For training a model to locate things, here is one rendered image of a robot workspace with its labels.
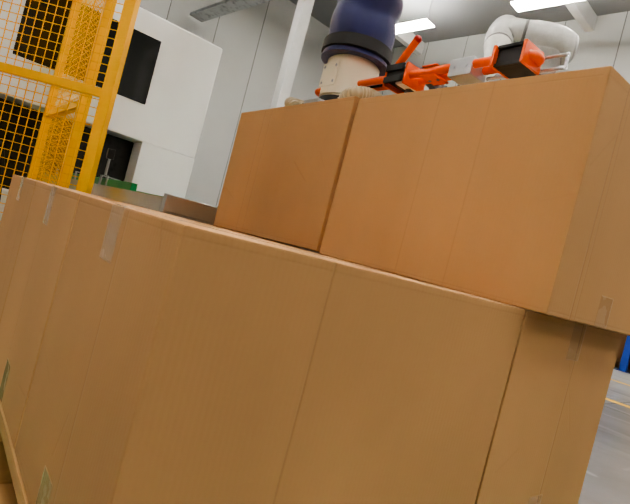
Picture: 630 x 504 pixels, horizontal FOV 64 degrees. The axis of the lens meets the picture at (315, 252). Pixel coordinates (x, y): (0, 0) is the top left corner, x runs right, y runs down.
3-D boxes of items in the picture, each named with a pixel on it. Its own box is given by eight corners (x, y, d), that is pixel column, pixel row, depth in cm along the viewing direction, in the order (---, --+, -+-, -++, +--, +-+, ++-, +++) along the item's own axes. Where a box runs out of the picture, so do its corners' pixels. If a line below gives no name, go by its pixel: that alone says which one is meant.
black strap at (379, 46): (307, 51, 164) (310, 39, 164) (358, 79, 179) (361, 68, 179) (352, 37, 146) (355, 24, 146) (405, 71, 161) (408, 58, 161)
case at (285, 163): (212, 225, 174) (241, 112, 174) (304, 248, 198) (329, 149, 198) (316, 251, 126) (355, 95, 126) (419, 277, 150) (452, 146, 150)
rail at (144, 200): (36, 199, 354) (43, 172, 354) (45, 201, 357) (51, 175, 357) (147, 250, 172) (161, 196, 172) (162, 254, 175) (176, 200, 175)
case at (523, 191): (318, 253, 126) (358, 98, 126) (421, 280, 150) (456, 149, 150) (546, 314, 78) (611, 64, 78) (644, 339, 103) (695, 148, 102)
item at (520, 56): (488, 66, 115) (493, 44, 115) (506, 79, 120) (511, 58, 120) (522, 60, 109) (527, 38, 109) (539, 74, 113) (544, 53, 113)
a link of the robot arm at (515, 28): (487, 26, 184) (526, 32, 181) (495, 3, 195) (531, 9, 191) (478, 59, 195) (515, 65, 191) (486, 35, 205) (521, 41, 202)
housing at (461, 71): (445, 76, 126) (450, 59, 126) (462, 87, 130) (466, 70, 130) (469, 72, 120) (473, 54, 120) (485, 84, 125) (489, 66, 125)
